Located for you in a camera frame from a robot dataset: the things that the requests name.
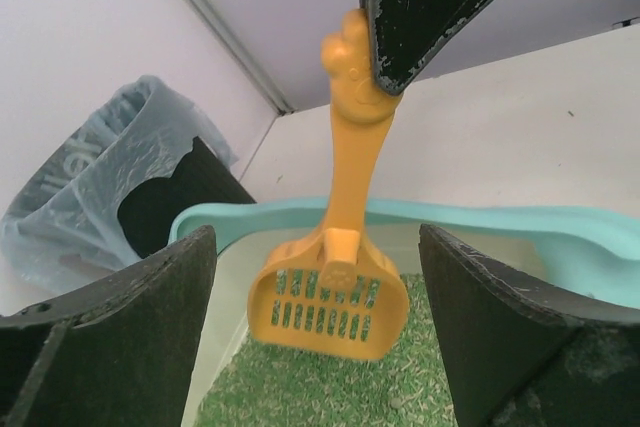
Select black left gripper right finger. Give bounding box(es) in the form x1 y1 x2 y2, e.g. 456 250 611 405
419 224 639 427

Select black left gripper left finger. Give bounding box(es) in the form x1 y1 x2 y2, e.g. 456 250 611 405
1 226 217 426

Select teal cat litter box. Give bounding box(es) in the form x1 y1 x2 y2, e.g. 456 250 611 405
169 198 639 426

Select orange litter scoop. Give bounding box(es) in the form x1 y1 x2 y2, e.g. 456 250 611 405
247 9 409 361

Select green litter pellets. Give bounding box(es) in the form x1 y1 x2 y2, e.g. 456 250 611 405
196 274 456 427

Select blue plastic bin liner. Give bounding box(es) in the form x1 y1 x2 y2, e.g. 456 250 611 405
1 76 237 295

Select black trash bin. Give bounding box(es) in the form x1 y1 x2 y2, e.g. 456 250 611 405
117 137 255 259

